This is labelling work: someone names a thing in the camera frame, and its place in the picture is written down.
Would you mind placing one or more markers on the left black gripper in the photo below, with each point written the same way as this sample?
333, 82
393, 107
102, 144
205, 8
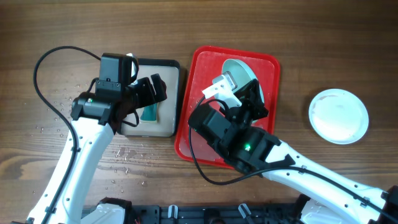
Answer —
148, 96

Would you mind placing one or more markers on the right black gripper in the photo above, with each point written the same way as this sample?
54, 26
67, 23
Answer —
251, 99

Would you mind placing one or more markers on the green yellow sponge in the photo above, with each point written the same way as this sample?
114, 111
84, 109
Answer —
149, 114

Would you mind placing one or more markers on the light blue plate top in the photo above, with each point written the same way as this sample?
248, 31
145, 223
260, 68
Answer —
240, 71

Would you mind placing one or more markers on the white plate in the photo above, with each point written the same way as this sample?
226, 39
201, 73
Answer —
338, 116

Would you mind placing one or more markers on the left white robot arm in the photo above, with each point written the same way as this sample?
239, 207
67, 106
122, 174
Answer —
96, 116

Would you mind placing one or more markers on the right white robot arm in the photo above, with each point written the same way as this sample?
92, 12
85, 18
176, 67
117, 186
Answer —
333, 198

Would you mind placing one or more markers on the black water tray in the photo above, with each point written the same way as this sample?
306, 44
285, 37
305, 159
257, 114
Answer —
167, 110

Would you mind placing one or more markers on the red plastic tray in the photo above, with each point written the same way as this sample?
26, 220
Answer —
206, 65

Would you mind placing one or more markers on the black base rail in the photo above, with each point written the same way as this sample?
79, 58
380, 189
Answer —
217, 214

